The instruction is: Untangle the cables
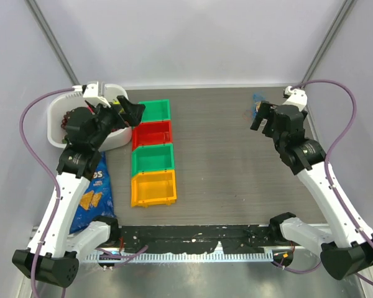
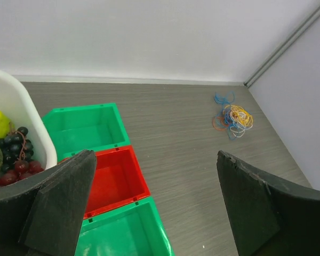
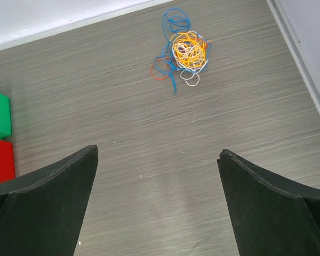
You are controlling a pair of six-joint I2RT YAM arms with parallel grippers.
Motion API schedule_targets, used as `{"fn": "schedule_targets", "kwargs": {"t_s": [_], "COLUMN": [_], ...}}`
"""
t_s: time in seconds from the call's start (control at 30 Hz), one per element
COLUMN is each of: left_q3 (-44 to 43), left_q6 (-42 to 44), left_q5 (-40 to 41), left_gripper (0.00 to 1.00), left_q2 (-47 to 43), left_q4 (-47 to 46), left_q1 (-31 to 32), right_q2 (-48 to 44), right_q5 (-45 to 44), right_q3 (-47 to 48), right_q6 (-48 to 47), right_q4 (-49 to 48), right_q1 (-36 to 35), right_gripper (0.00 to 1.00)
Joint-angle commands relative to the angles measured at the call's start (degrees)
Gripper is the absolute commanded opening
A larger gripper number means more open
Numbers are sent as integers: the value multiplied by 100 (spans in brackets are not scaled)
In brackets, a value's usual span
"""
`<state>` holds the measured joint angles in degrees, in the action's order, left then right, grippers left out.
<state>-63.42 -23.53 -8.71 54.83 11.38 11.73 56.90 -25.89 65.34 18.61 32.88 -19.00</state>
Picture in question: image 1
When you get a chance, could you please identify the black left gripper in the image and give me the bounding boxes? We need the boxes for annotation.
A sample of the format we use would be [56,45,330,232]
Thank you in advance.
[88,96,144,149]

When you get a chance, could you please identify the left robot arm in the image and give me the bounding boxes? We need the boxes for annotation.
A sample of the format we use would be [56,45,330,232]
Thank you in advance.
[12,96,145,289]

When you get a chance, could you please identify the white plastic basket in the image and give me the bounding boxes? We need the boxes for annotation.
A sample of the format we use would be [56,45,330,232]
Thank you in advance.
[47,83,132,152]

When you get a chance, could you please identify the white slotted cable duct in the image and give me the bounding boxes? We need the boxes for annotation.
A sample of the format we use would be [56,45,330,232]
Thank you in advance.
[80,251,274,263]

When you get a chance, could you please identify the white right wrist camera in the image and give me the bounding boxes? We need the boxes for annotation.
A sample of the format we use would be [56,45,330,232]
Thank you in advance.
[283,86,308,112]

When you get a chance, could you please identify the blue Doritos bag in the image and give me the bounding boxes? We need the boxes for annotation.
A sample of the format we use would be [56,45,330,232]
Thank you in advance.
[69,152,115,234]

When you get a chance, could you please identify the yellow bin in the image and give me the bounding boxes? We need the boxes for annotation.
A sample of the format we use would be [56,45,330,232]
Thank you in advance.
[131,169,177,207]

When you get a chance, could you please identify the red bin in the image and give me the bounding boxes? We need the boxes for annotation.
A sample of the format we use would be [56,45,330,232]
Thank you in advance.
[132,120,173,150]

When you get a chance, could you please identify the near green bin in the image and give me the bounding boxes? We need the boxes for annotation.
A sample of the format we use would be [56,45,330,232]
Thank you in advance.
[131,143,175,177]

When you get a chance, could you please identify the aluminium frame post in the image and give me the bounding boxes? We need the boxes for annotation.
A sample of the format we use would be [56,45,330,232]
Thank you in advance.
[301,0,357,83]
[24,0,80,85]

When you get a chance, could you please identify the dark red toy grapes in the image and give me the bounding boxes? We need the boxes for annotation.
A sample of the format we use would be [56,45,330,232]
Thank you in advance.
[60,111,71,130]

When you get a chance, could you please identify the right aluminium frame post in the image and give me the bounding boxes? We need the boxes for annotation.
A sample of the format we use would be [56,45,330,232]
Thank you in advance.
[301,0,357,83]

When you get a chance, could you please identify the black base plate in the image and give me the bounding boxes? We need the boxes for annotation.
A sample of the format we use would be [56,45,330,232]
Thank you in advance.
[100,225,292,255]

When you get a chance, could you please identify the left aluminium frame post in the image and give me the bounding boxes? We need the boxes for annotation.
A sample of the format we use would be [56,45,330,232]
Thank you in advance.
[24,0,80,85]

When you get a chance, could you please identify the far green bin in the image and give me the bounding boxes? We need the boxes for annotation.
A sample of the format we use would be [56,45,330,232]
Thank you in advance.
[139,99,171,122]

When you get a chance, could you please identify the blue wire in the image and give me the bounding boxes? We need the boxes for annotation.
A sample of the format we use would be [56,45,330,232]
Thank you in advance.
[250,91,267,114]

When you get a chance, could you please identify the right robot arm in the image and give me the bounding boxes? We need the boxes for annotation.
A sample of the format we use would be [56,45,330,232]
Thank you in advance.
[251,101,373,280]

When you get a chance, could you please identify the green bin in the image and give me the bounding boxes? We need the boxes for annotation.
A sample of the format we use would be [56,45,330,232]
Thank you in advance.
[139,99,171,122]
[131,143,175,177]

